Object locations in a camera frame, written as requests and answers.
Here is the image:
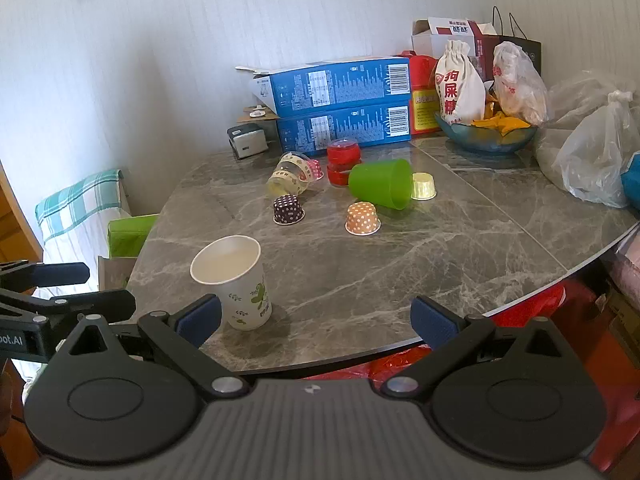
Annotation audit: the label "clear plastic bag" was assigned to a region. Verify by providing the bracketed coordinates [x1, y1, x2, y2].
[534, 71, 640, 186]
[557, 89, 637, 209]

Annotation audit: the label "red yellow box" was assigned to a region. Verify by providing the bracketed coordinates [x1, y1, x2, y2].
[399, 50, 444, 136]

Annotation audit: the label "green plastic cup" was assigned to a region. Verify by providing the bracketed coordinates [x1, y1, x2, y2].
[348, 158, 414, 210]

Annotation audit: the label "white plastic bag red print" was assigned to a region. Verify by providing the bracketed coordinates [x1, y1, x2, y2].
[492, 41, 550, 127]

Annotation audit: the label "black paper bag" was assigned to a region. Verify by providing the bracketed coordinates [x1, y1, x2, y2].
[492, 6, 543, 75]

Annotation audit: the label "clear printed plastic cup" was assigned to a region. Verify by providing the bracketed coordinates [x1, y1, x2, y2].
[266, 151, 316, 199]

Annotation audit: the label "brown cardboard box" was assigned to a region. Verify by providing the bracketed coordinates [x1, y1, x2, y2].
[243, 105, 282, 142]

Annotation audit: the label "blue glass bowl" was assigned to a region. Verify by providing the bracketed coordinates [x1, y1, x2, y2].
[434, 110, 539, 154]

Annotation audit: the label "blue packet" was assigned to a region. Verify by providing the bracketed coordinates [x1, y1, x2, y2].
[620, 150, 640, 207]

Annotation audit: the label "dark purple polka-dot cupcake cup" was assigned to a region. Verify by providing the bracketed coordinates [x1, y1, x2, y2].
[273, 195, 306, 225]

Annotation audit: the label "red plastic jar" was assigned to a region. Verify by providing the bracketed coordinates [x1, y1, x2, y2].
[327, 138, 362, 189]

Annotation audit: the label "green box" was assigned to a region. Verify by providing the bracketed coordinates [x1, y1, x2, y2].
[107, 214, 161, 259]

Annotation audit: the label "gold foil cupcake cup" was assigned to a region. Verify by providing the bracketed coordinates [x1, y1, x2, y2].
[411, 172, 438, 201]

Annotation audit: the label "white paper cup green print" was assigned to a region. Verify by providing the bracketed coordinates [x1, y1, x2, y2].
[190, 235, 273, 331]

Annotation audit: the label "pink cloth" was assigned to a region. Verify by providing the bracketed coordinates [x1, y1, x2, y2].
[606, 237, 640, 303]

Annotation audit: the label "blue cardboard box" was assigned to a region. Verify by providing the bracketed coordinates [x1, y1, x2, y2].
[235, 55, 412, 116]
[276, 102, 413, 157]

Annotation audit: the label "white red carton box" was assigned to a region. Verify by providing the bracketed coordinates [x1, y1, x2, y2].
[411, 17, 501, 83]

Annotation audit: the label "small black white device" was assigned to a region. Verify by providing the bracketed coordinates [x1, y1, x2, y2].
[227, 123, 269, 160]

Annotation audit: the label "white cloth bag red print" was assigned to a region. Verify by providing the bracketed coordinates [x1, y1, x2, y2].
[433, 39, 486, 126]

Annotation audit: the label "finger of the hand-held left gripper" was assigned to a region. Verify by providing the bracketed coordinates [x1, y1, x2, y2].
[0, 260, 91, 291]
[0, 289, 137, 326]

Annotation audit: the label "orange snacks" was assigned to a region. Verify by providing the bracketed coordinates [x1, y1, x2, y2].
[472, 85, 531, 136]

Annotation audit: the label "teal plaid cloth chair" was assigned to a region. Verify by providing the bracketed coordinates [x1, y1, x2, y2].
[34, 169, 125, 266]

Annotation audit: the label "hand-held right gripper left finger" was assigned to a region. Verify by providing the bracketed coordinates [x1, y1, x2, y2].
[47, 294, 251, 401]

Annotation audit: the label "orange polka-dot cupcake cup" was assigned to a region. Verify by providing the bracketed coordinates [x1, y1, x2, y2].
[345, 202, 382, 236]

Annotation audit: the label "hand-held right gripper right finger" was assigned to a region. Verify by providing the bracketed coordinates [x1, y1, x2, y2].
[382, 296, 583, 401]

